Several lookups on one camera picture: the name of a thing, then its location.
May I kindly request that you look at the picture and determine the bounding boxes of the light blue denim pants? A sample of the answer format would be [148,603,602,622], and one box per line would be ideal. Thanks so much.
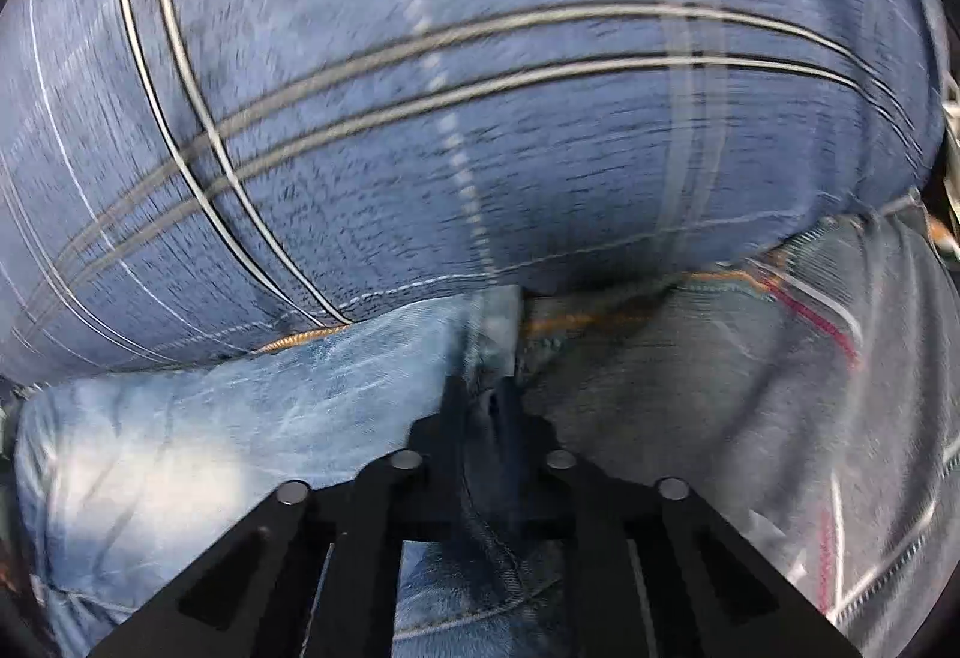
[14,287,563,656]

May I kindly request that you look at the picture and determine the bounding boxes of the blue plaid pillow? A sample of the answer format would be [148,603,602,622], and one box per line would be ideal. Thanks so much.
[2,0,950,385]

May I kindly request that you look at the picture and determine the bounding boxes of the grey star-patterned bed sheet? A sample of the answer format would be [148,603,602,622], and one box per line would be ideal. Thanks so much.
[519,204,958,656]

